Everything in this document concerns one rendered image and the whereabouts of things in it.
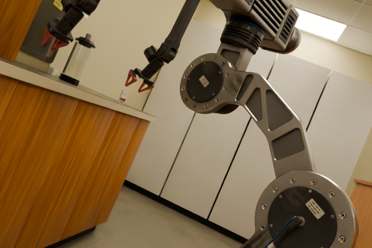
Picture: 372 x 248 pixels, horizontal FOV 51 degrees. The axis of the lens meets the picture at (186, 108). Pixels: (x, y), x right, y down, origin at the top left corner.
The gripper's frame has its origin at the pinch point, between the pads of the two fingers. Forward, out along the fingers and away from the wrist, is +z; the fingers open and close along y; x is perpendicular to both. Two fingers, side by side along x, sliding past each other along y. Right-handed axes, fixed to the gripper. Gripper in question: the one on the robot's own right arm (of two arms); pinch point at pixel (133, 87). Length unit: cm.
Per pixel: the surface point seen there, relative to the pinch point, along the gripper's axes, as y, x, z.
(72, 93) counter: 35.7, 11.6, 8.1
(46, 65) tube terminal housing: 30.2, -22.7, 20.7
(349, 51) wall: -335, -101, -117
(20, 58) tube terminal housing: 48, -15, 18
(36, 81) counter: 59, 21, 2
